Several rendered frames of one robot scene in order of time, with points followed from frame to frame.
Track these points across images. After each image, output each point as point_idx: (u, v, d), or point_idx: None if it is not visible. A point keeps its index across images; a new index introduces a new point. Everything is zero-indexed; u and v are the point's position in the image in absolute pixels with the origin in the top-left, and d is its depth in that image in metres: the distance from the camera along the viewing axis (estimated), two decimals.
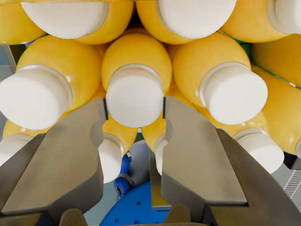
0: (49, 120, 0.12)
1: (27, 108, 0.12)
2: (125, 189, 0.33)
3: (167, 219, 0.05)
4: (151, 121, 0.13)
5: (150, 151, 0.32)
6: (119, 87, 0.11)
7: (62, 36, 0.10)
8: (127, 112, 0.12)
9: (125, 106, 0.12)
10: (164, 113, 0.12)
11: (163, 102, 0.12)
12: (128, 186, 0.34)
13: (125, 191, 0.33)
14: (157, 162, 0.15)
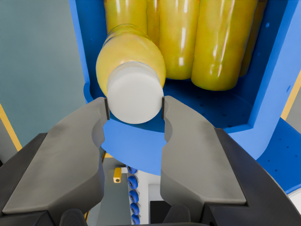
0: None
1: None
2: None
3: (167, 219, 0.05)
4: (151, 117, 0.13)
5: None
6: (122, 84, 0.12)
7: None
8: (128, 108, 0.13)
9: (126, 102, 0.12)
10: (163, 113, 0.12)
11: (162, 102, 0.12)
12: None
13: None
14: None
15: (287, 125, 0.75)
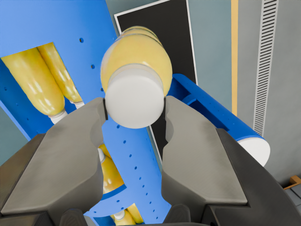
0: None
1: None
2: None
3: (167, 219, 0.05)
4: (121, 213, 0.67)
5: None
6: None
7: None
8: (117, 213, 0.67)
9: None
10: (165, 113, 0.12)
11: (164, 102, 0.12)
12: None
13: None
14: (105, 99, 0.11)
15: None
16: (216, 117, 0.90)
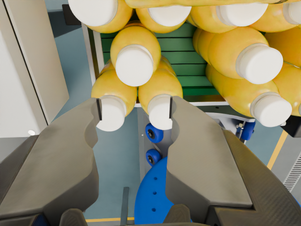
0: (144, 80, 0.19)
1: (134, 71, 0.19)
2: (157, 158, 0.40)
3: (167, 219, 0.05)
4: None
5: None
6: None
7: (167, 24, 0.17)
8: None
9: None
10: (170, 113, 0.12)
11: (170, 102, 0.12)
12: (160, 156, 0.41)
13: (157, 159, 0.40)
14: None
15: None
16: None
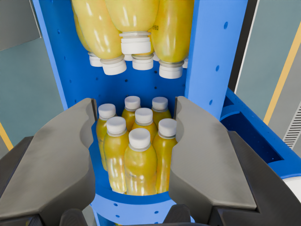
0: None
1: (135, 52, 0.25)
2: None
3: (167, 219, 0.05)
4: None
5: None
6: None
7: None
8: None
9: None
10: (175, 113, 0.12)
11: (175, 102, 0.12)
12: None
13: None
14: None
15: None
16: (264, 139, 0.74)
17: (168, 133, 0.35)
